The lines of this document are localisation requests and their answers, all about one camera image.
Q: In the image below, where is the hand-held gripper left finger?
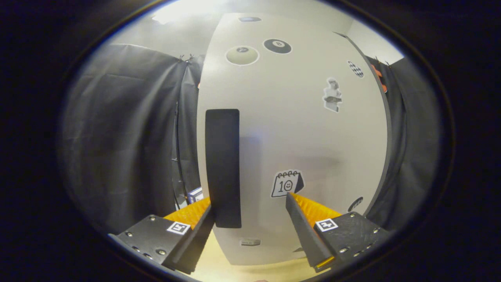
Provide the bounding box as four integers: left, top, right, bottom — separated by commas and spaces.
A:
108, 196, 215, 275

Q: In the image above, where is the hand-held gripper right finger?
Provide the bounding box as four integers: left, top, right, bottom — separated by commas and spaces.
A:
285, 192, 392, 273

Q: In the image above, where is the black door handle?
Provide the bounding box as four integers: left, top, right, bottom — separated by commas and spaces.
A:
205, 109, 242, 229

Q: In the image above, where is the white blue box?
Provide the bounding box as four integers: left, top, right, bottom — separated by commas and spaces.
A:
187, 187, 204, 205

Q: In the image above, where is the dark grey cabinet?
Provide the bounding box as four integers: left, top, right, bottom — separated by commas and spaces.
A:
333, 31, 393, 220

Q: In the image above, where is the black backdrop cloth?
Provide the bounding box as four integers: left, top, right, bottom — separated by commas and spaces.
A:
59, 43, 443, 235

